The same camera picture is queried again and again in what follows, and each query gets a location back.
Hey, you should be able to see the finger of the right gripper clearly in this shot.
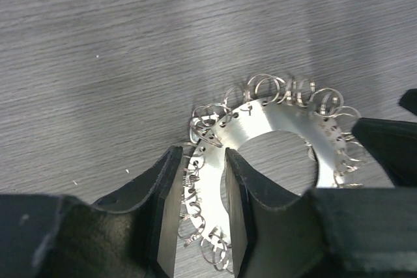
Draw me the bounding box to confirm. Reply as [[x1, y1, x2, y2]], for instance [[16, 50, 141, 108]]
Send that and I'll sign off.
[[352, 118, 416, 187], [399, 89, 417, 116]]

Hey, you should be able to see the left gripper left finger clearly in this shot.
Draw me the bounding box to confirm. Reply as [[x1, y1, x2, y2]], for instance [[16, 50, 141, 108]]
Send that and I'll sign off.
[[1, 146, 183, 277]]

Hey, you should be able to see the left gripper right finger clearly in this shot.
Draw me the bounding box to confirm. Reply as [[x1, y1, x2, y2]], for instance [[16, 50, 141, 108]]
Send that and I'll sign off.
[[225, 149, 416, 277]]

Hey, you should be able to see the metal disc with keyrings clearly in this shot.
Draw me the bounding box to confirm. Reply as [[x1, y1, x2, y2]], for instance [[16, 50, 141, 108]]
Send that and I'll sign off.
[[179, 74, 364, 275]]

